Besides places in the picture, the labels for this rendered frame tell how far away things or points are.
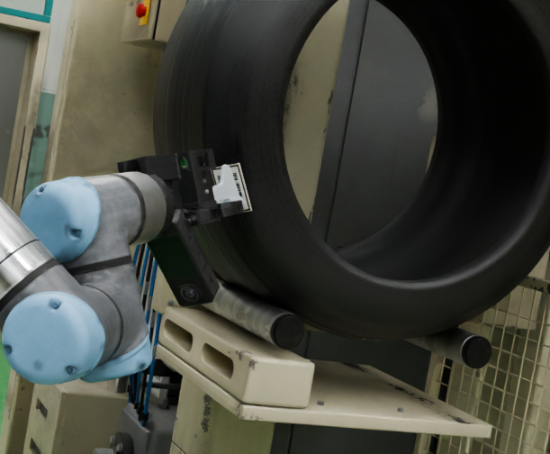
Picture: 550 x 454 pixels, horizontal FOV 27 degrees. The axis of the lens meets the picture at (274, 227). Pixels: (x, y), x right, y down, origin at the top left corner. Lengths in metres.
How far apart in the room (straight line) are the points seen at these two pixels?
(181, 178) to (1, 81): 0.82
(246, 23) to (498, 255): 0.46
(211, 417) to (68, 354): 0.88
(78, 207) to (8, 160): 0.96
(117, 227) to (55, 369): 0.20
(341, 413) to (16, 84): 0.87
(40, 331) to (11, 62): 1.11
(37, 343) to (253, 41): 0.56
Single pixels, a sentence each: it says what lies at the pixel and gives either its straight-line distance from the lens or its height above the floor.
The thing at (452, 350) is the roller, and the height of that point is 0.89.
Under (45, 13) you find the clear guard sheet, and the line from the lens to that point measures 1.98.
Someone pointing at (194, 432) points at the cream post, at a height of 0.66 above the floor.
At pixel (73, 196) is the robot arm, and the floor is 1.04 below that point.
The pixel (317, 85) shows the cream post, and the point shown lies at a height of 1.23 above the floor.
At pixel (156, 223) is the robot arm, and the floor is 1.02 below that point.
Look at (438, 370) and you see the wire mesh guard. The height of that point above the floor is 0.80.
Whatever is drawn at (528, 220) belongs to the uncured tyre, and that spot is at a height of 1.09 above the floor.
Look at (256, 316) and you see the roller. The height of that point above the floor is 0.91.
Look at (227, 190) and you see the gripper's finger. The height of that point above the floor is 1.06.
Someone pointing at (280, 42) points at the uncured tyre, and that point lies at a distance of 1.36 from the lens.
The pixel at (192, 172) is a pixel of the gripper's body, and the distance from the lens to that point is 1.21.
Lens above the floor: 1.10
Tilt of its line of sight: 3 degrees down
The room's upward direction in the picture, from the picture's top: 10 degrees clockwise
